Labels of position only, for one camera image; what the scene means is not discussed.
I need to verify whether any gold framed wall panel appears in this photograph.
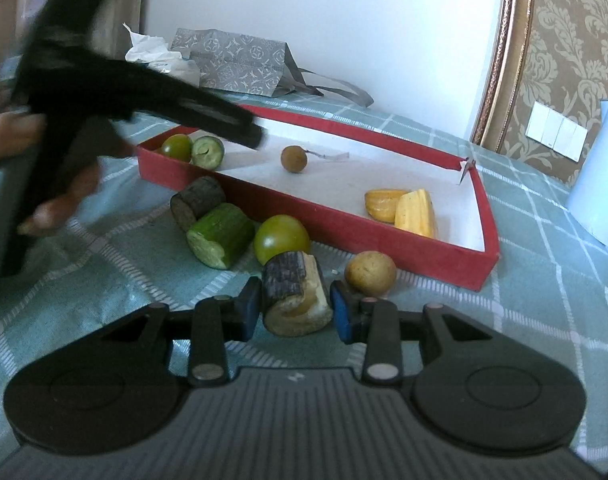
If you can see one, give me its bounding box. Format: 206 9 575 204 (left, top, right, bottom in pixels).
471 0 608 186

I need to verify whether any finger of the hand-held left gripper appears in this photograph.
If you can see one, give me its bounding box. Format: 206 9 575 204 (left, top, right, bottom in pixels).
91 120 136 160
131 67 264 150

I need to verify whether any brown longan with stem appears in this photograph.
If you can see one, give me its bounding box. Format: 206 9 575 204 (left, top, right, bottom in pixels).
280 145 350 173

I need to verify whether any dark green cucumber piece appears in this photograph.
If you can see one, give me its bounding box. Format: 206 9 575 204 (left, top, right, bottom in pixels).
190 136 226 170

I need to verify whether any light blue electric kettle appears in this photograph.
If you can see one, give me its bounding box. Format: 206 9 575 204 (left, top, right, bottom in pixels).
566 96 608 251

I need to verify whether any light green cucumber piece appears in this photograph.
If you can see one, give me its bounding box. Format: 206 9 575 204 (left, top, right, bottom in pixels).
186 202 256 270

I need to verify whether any orange-yellow slice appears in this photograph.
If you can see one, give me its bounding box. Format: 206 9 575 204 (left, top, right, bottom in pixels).
364 188 410 224

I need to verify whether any white wall switch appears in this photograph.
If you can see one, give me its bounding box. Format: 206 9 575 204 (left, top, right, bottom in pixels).
526 101 588 162

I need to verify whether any grey patterned gift bag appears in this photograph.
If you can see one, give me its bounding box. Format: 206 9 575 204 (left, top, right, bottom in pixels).
170 28 374 107

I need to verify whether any person's left hand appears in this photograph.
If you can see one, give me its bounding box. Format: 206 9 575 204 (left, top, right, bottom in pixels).
0 112 101 235

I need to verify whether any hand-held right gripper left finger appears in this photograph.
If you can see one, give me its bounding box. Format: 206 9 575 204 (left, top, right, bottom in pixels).
99 276 263 387

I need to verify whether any small dark cucumber chunk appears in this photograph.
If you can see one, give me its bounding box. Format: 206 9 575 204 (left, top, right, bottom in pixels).
170 176 227 233

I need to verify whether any patterned curtain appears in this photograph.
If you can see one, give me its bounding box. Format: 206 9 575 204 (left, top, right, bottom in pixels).
0 0 151 116

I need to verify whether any pale yellow ridged slice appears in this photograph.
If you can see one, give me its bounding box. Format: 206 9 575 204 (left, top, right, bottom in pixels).
394 188 436 238

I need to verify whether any green checked tablecloth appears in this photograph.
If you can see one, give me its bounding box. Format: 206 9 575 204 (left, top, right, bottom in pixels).
0 67 608 461

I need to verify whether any red shallow cardboard box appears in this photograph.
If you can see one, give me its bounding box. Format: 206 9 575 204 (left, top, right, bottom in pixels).
136 105 501 292

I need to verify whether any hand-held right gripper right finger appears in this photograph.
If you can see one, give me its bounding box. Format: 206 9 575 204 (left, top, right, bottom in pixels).
330 281 492 387

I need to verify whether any dark sugarcane piece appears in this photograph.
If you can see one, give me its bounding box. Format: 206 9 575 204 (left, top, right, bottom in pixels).
261 250 334 337

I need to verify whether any white tissue pack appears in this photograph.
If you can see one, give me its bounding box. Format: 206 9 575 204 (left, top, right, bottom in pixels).
124 22 201 86

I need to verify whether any green lime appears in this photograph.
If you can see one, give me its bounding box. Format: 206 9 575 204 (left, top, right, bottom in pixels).
253 214 311 267
160 133 193 163

